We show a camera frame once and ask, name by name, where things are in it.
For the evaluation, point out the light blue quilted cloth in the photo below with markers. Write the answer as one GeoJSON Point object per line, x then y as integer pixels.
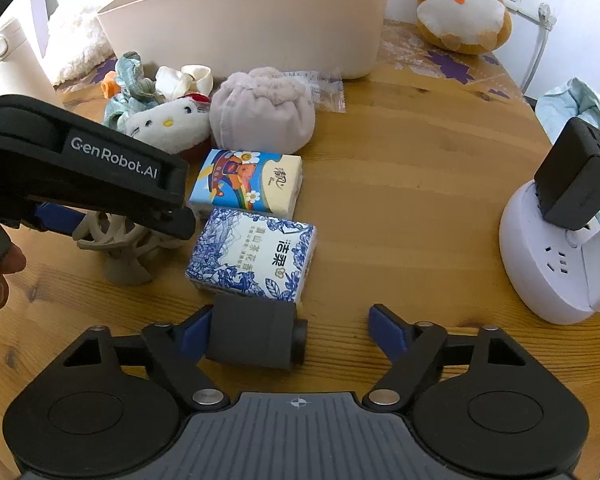
{"type": "Point", "coordinates": [570, 105]}

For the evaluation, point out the wooden desktop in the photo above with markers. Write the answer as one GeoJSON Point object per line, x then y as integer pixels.
{"type": "Point", "coordinates": [405, 185]}

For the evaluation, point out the grey fluffy cloth bundle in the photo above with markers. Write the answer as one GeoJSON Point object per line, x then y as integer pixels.
{"type": "Point", "coordinates": [260, 115]}

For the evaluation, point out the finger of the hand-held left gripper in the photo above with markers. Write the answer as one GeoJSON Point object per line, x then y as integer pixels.
{"type": "Point", "coordinates": [172, 222]}
{"type": "Point", "coordinates": [55, 220]}

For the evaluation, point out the blue floral tissue pack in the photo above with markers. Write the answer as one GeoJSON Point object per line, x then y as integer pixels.
{"type": "Point", "coordinates": [250, 255]}

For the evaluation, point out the person's left hand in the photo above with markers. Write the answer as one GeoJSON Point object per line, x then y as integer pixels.
{"type": "Point", "coordinates": [0, 285]}

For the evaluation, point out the cream scrunchie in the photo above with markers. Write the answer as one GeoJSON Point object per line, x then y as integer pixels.
{"type": "Point", "coordinates": [175, 80]}

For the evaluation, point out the black charger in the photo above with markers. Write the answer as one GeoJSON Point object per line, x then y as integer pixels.
{"type": "Point", "coordinates": [575, 185]}

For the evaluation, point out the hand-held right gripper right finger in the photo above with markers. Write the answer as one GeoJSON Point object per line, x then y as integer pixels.
{"type": "Point", "coordinates": [386, 332]}

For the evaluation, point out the white cat plush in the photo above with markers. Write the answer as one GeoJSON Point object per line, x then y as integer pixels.
{"type": "Point", "coordinates": [165, 120]}

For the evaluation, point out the hamster plush with carrot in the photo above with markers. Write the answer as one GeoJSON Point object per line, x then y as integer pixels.
{"type": "Point", "coordinates": [455, 15]}

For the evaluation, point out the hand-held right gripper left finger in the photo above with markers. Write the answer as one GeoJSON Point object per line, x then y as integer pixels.
{"type": "Point", "coordinates": [197, 334]}

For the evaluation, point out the small orange toy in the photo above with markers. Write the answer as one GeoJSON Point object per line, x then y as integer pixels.
{"type": "Point", "coordinates": [110, 85]}

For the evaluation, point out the white thermos bottle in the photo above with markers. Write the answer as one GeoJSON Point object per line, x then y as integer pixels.
{"type": "Point", "coordinates": [25, 70]}

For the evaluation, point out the white fluffy plush toy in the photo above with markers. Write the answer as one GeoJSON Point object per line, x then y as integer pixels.
{"type": "Point", "coordinates": [80, 40]}

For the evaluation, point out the cartoon print tissue pack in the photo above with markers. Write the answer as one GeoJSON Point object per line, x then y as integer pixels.
{"type": "Point", "coordinates": [240, 180]}

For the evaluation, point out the white round power strip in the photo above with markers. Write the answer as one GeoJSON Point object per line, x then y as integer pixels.
{"type": "Point", "coordinates": [535, 270]}

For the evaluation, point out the beige storage basket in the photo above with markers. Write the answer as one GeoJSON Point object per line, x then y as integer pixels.
{"type": "Point", "coordinates": [255, 25]}

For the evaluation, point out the teal fabric plush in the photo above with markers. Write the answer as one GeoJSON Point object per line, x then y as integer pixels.
{"type": "Point", "coordinates": [132, 80]}

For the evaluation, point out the clear plastic packet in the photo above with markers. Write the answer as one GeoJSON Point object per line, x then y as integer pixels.
{"type": "Point", "coordinates": [327, 90]}

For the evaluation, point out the beige lattice stand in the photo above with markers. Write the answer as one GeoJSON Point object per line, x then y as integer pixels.
{"type": "Point", "coordinates": [125, 265]}

